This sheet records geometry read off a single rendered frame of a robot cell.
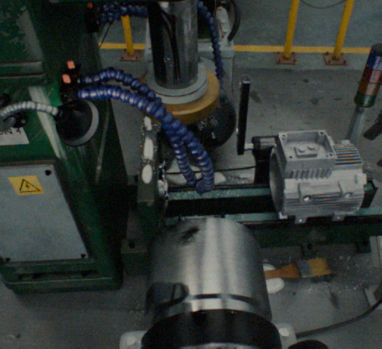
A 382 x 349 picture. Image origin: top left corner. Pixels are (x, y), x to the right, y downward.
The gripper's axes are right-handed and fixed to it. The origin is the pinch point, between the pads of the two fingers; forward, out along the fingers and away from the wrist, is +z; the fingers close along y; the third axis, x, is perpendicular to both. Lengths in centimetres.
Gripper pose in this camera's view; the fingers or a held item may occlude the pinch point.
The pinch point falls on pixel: (377, 149)
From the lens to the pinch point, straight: 100.5
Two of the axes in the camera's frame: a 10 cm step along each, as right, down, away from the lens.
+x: -8.7, -3.0, -3.8
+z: -4.9, 6.2, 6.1
